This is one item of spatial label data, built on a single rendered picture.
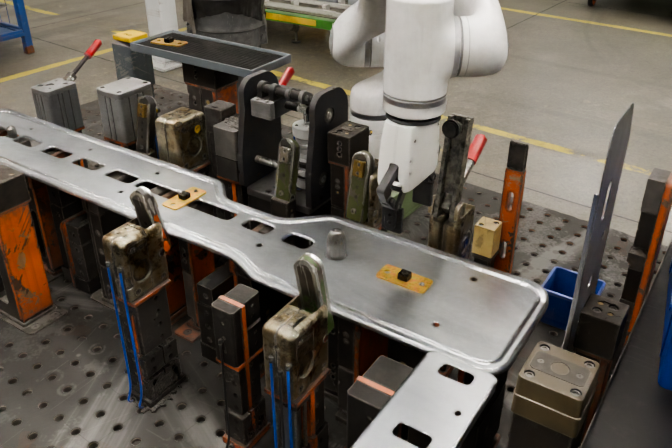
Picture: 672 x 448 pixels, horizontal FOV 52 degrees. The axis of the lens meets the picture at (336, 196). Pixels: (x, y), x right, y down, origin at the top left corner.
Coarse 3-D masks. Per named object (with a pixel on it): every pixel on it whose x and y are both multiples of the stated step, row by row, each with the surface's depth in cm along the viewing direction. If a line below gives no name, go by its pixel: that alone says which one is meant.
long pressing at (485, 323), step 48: (0, 144) 150; (48, 144) 150; (96, 144) 150; (96, 192) 131; (192, 240) 117; (240, 240) 116; (384, 240) 116; (288, 288) 105; (336, 288) 104; (384, 288) 104; (432, 288) 104; (480, 288) 104; (528, 288) 104; (384, 336) 96; (432, 336) 95; (480, 336) 95; (528, 336) 96
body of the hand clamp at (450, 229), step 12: (468, 204) 117; (432, 216) 115; (444, 216) 116; (468, 216) 115; (432, 228) 116; (444, 228) 114; (456, 228) 113; (468, 228) 117; (432, 240) 117; (444, 240) 115; (456, 240) 114; (468, 240) 119; (456, 252) 116; (468, 252) 120; (444, 372) 129
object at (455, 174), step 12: (456, 120) 108; (468, 120) 106; (444, 132) 106; (456, 132) 105; (468, 132) 108; (444, 144) 110; (456, 144) 110; (468, 144) 109; (444, 156) 110; (456, 156) 110; (444, 168) 111; (456, 168) 111; (444, 180) 112; (456, 180) 110; (444, 192) 114; (456, 192) 111; (456, 204) 112
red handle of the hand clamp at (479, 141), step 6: (474, 138) 118; (480, 138) 117; (486, 138) 118; (474, 144) 117; (480, 144) 117; (474, 150) 116; (480, 150) 117; (468, 156) 116; (474, 156) 116; (468, 162) 116; (474, 162) 116; (468, 168) 115; (468, 174) 116; (450, 198) 113; (444, 204) 113; (450, 204) 113; (444, 210) 113
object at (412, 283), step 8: (384, 272) 107; (392, 272) 107; (400, 272) 106; (408, 272) 106; (392, 280) 106; (400, 280) 106; (408, 280) 106; (416, 280) 106; (424, 280) 106; (432, 280) 106; (408, 288) 104; (416, 288) 104; (424, 288) 104
